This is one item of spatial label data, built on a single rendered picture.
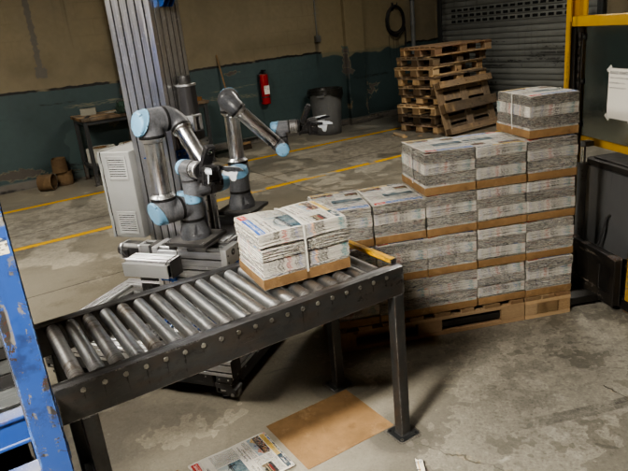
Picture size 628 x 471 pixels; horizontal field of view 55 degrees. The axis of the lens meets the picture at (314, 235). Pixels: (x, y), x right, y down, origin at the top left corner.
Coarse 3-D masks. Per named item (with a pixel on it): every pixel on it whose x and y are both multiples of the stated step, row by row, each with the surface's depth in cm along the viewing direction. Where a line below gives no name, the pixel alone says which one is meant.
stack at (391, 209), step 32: (352, 192) 342; (384, 192) 337; (416, 192) 330; (480, 192) 323; (512, 192) 326; (352, 224) 314; (384, 224) 318; (416, 224) 321; (448, 224) 325; (512, 224) 333; (352, 256) 321; (416, 256) 327; (448, 256) 331; (480, 256) 334; (416, 288) 333; (448, 288) 337; (480, 288) 341; (512, 288) 345; (352, 320) 332; (416, 320) 339; (512, 320) 351
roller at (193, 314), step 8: (168, 296) 238; (176, 296) 234; (176, 304) 231; (184, 304) 226; (192, 304) 227; (184, 312) 224; (192, 312) 219; (200, 312) 218; (192, 320) 218; (200, 320) 213; (208, 320) 212; (200, 328) 211; (208, 328) 206
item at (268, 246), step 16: (240, 224) 238; (256, 224) 234; (272, 224) 232; (288, 224) 231; (240, 240) 246; (256, 240) 224; (272, 240) 225; (288, 240) 228; (240, 256) 251; (256, 256) 230; (272, 256) 227; (288, 256) 230; (256, 272) 235; (272, 272) 229; (288, 272) 232
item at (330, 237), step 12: (300, 204) 255; (312, 204) 253; (300, 216) 239; (312, 216) 238; (324, 216) 236; (336, 216) 235; (312, 228) 231; (324, 228) 233; (336, 228) 235; (312, 240) 232; (324, 240) 235; (336, 240) 237; (348, 240) 239; (324, 252) 237; (336, 252) 239; (348, 252) 241
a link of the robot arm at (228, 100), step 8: (224, 96) 320; (232, 96) 320; (224, 104) 320; (232, 104) 319; (240, 104) 320; (232, 112) 320; (240, 112) 321; (248, 112) 323; (240, 120) 324; (248, 120) 323; (256, 120) 324; (256, 128) 324; (264, 128) 326; (264, 136) 326; (272, 136) 327; (272, 144) 328; (280, 144) 327; (288, 144) 336; (280, 152) 328; (288, 152) 328
